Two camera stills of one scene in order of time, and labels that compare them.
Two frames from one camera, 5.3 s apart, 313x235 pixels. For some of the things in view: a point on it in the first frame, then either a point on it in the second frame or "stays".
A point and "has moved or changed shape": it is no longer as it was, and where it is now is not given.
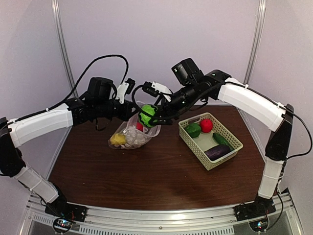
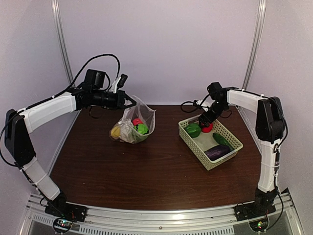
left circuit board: [62, 224] stays
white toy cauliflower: [135, 138] to [128, 133]
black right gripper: [165, 105] to [211, 119]
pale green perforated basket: [199, 145] stays
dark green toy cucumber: [221, 140] stays
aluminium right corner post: [261, 14] stays
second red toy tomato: [206, 125] stays
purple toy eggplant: [217, 152] stays
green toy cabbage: [148, 109] to [142, 129]
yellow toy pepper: [118, 139] to [116, 131]
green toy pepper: [193, 129] stays
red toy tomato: [139, 127] to [136, 121]
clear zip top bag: [132, 134] has moved or changed shape
